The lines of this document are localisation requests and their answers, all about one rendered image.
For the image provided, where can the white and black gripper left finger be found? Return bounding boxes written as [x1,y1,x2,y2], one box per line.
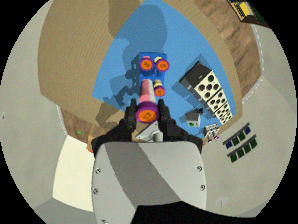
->
[91,98,137,158]

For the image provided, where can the cream bucket adapter block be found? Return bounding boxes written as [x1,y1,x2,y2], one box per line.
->
[219,111,232,125]
[206,88,227,112]
[185,64,221,101]
[214,101,230,119]

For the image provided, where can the blue mat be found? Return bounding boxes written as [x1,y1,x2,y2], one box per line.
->
[92,0,236,139]

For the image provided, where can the white tube rack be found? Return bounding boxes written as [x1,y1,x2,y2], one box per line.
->
[203,123,220,137]

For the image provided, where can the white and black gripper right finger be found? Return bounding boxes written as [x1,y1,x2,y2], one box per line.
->
[157,99,203,155]

